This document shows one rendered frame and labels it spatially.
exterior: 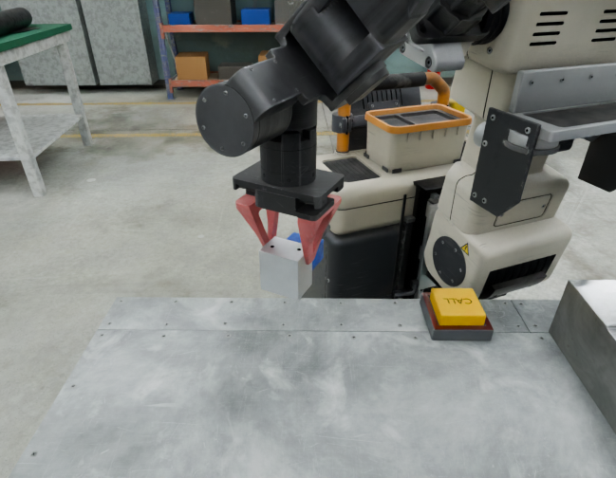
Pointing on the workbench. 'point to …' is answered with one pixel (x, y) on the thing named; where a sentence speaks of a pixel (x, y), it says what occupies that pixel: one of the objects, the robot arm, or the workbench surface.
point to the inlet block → (287, 266)
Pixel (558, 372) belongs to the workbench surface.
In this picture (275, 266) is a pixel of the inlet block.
